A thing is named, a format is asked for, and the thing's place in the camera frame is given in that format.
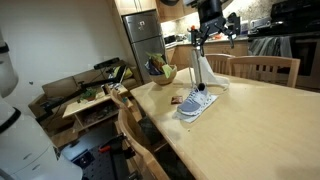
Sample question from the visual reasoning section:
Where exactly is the wooden chair near robot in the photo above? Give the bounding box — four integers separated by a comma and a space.
109, 89, 170, 180

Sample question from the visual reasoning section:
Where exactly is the white paper towel sheet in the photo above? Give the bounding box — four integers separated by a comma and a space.
172, 94, 218, 123

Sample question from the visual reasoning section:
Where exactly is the orange black clamp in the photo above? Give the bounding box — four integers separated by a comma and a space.
98, 133, 126, 153

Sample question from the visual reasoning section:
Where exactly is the small potted green plant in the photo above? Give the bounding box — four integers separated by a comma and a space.
80, 88, 97, 101

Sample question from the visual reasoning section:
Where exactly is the small brown packet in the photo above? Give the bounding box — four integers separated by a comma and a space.
171, 96, 183, 104

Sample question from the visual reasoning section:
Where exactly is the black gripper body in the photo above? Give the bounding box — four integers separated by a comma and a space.
197, 0, 230, 38

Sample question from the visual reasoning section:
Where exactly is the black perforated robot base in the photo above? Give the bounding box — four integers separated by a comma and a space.
61, 133, 144, 180

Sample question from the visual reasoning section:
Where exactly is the wooden bowl with snack bags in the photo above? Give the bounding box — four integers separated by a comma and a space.
145, 52, 177, 85

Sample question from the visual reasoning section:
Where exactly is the stainless steel refrigerator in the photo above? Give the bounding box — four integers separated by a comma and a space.
121, 9, 165, 83

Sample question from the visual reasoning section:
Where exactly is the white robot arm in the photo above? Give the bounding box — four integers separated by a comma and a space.
0, 38, 83, 180

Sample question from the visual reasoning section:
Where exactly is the paper towel roll on holder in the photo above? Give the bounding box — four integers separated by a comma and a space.
191, 48, 230, 90

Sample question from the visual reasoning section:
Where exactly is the black kitchen stove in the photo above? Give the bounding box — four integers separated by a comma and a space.
249, 0, 320, 89

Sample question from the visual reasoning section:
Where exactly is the grey blue sneaker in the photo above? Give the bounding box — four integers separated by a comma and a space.
177, 83, 210, 113

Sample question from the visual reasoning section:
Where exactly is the grey towel on oven handle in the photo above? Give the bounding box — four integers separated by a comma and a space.
248, 36, 292, 58

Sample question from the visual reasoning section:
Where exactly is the wooden coffee table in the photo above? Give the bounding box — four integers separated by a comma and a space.
63, 84, 128, 131

